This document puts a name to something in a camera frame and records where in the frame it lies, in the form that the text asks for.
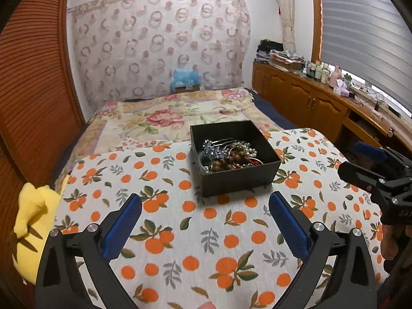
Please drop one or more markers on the person's right hand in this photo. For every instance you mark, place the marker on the person's right hand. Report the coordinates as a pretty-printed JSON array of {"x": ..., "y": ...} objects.
[{"x": 391, "y": 241}]

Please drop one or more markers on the wooden cabinet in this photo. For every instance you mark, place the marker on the wooden cabinet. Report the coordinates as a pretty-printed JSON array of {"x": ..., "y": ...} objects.
[{"x": 305, "y": 96}]

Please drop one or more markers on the stack of folded clothes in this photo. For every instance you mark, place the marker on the stack of folded clothes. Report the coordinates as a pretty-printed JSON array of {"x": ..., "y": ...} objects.
[{"x": 280, "y": 56}]

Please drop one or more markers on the beige window curtain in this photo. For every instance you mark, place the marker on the beige window curtain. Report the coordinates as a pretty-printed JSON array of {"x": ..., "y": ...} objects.
[{"x": 286, "y": 13}]

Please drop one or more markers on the cardboard box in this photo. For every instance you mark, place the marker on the cardboard box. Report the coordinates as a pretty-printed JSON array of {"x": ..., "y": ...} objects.
[{"x": 186, "y": 87}]

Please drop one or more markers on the grey window blind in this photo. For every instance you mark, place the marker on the grey window blind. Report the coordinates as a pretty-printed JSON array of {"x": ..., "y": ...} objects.
[{"x": 363, "y": 29}]

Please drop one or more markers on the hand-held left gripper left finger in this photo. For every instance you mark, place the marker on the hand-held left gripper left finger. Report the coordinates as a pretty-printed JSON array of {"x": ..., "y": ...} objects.
[{"x": 124, "y": 227}]

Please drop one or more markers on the person's left hand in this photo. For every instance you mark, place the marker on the person's left hand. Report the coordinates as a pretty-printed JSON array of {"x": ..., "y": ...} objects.
[{"x": 206, "y": 305}]

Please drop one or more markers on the floral quilt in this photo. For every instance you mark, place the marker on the floral quilt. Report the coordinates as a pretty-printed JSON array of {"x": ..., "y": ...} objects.
[{"x": 161, "y": 116}]

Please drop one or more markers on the group of cosmetic bottles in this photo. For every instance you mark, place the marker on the group of cosmetic bottles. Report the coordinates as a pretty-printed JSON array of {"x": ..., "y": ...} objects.
[{"x": 317, "y": 70}]

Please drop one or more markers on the pink bottle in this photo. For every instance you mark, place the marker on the pink bottle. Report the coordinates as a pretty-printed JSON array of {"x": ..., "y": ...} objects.
[{"x": 335, "y": 73}]

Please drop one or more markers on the brown slatted wardrobe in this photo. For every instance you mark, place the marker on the brown slatted wardrobe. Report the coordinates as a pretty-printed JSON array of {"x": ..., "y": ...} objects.
[{"x": 32, "y": 87}]

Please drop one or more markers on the pink tissue pack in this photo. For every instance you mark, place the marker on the pink tissue pack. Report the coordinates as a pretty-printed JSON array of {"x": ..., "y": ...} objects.
[{"x": 340, "y": 88}]

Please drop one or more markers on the yellow plush toy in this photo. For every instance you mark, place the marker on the yellow plush toy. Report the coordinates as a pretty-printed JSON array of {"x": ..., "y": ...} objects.
[{"x": 29, "y": 231}]

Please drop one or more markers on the dark blue bed sheet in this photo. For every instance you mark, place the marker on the dark blue bed sheet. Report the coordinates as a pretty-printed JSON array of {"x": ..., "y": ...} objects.
[{"x": 273, "y": 112}]

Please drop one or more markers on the silver flower hair comb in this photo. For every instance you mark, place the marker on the silver flower hair comb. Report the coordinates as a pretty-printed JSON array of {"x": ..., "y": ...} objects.
[{"x": 214, "y": 149}]

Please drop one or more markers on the orange fruit print blanket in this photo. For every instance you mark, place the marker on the orange fruit print blanket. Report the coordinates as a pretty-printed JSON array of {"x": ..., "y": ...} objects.
[{"x": 193, "y": 231}]

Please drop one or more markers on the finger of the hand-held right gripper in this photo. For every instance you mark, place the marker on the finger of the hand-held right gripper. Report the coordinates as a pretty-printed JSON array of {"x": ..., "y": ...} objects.
[
  {"x": 370, "y": 151},
  {"x": 360, "y": 174}
]

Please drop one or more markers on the black jewelry box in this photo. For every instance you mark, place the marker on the black jewelry box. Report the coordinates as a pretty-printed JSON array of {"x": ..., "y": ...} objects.
[{"x": 238, "y": 183}]

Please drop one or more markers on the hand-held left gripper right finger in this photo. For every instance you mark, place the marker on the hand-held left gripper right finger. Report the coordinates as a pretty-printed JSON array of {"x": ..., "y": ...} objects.
[{"x": 289, "y": 230}]

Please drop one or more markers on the blue plush toy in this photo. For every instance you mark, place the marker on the blue plush toy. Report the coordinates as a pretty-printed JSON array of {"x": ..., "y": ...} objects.
[{"x": 185, "y": 78}]

